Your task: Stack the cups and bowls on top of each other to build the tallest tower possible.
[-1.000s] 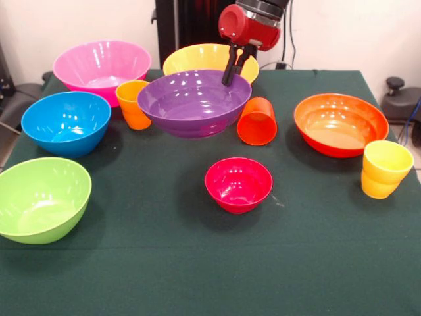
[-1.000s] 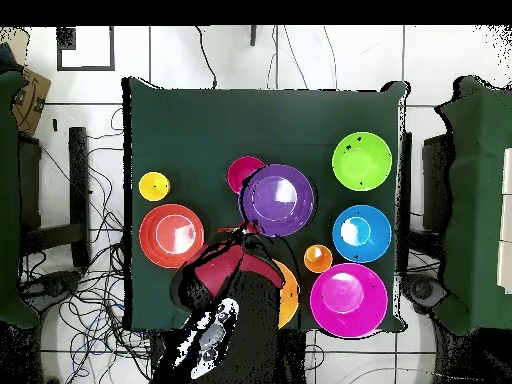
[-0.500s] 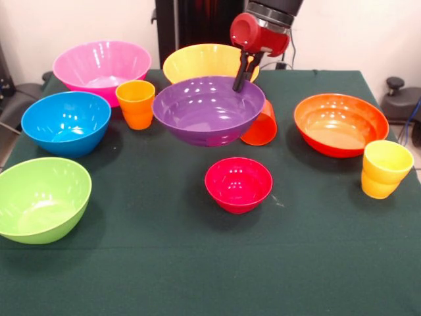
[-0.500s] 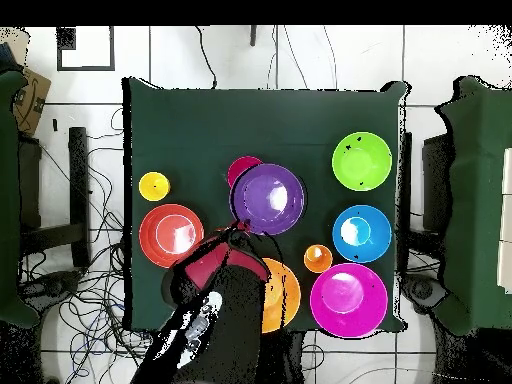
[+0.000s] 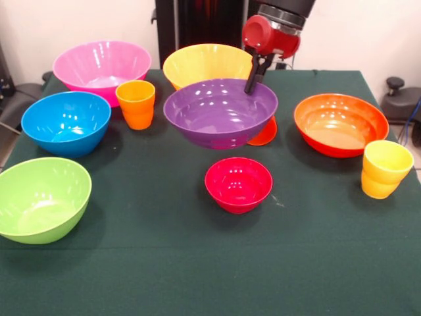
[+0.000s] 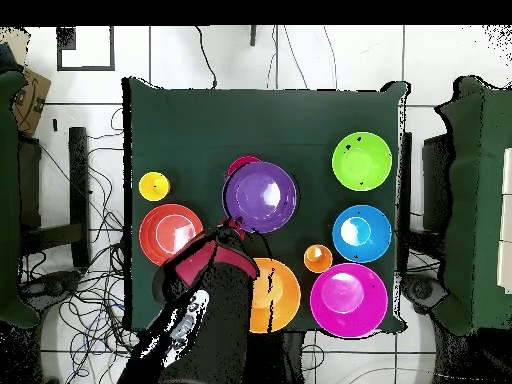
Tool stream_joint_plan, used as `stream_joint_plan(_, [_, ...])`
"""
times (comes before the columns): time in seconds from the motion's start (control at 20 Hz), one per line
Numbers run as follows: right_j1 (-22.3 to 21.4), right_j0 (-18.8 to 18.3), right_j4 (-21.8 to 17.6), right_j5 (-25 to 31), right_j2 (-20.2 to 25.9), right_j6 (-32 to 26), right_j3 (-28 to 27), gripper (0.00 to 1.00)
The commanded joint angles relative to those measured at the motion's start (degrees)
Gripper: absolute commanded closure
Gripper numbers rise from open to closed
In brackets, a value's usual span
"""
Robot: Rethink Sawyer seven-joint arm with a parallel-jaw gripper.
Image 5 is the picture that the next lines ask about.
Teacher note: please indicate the green bowl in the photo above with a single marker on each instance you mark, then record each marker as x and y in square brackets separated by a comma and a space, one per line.
[42, 200]

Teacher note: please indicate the large pink bowl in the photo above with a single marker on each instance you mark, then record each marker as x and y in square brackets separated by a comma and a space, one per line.
[98, 62]

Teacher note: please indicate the black device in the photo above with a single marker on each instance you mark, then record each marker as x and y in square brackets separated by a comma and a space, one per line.
[5, 75]

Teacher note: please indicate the large yellow-orange bowl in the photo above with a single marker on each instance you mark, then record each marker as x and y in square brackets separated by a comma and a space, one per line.
[204, 62]

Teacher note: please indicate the purple bowl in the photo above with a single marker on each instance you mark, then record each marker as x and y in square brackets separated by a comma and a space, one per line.
[217, 115]

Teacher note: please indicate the yellow cup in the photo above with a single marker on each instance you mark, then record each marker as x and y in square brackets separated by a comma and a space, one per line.
[385, 171]

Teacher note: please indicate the red-orange cup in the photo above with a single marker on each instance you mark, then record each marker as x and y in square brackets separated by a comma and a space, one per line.
[266, 135]

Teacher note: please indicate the small crimson bowl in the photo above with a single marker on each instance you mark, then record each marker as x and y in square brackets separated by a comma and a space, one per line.
[238, 186]

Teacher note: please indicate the shallow red-orange bowl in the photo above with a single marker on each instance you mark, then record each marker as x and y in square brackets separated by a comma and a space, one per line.
[342, 125]

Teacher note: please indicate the orange cup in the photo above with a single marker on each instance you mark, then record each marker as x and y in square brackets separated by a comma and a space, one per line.
[135, 105]

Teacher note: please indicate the dark green tablecloth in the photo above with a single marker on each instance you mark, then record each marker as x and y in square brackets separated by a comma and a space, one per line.
[263, 247]

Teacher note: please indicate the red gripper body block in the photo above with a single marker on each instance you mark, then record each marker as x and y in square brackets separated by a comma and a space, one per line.
[269, 37]

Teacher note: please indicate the blue bowl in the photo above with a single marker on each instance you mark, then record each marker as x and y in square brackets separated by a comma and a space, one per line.
[65, 125]

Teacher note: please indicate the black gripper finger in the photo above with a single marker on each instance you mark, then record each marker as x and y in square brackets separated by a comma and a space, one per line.
[269, 62]
[253, 72]

